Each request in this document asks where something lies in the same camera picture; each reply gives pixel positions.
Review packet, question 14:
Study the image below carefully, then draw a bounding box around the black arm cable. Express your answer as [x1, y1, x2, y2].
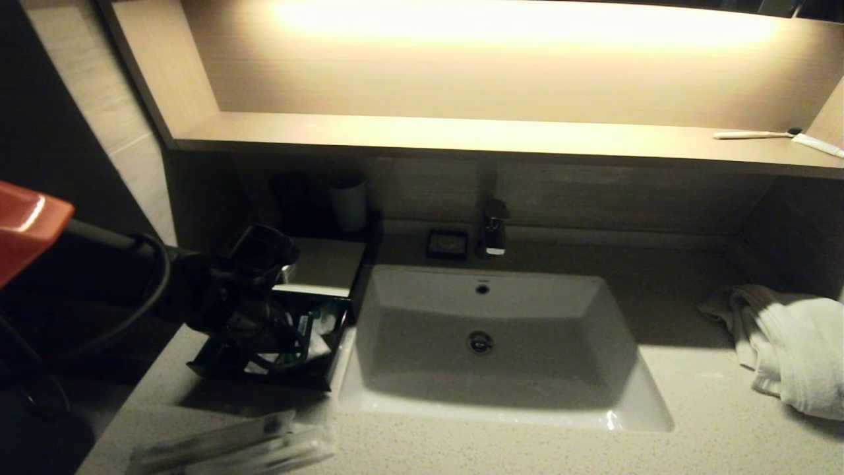
[0, 232, 173, 413]

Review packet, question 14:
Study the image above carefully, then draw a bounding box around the clear sachet green label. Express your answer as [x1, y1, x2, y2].
[290, 315, 334, 364]

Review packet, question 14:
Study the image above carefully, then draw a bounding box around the white toothbrush dark head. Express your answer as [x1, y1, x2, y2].
[713, 126, 804, 140]

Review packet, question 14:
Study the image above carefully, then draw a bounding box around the black box drawer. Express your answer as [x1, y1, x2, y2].
[187, 294, 351, 392]

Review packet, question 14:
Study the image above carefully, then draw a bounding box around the black amenity box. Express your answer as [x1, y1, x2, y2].
[264, 210, 384, 324]

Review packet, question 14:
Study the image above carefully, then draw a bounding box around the chrome faucet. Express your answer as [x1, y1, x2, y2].
[479, 199, 510, 257]

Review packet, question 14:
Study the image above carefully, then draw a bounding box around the small black soap dish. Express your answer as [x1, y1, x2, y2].
[425, 228, 469, 261]

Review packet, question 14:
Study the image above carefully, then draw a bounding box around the grey plastic cup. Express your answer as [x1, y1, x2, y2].
[329, 172, 368, 234]

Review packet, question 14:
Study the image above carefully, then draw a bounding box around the dark plastic cup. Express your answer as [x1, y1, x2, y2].
[270, 172, 317, 222]

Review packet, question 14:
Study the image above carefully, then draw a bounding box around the lit wooden wall shelf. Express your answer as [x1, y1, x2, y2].
[96, 0, 844, 181]

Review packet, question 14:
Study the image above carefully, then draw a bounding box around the long clear wrapped toothbrush packet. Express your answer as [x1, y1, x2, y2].
[132, 409, 301, 462]
[138, 426, 337, 475]

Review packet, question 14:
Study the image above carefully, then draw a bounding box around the white toothpaste tube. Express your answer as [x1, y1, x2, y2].
[793, 133, 844, 158]

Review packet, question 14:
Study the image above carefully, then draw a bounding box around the white folded towel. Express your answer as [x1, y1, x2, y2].
[696, 284, 844, 422]

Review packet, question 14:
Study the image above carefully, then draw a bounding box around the white ceramic sink basin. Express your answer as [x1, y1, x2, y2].
[338, 264, 675, 433]

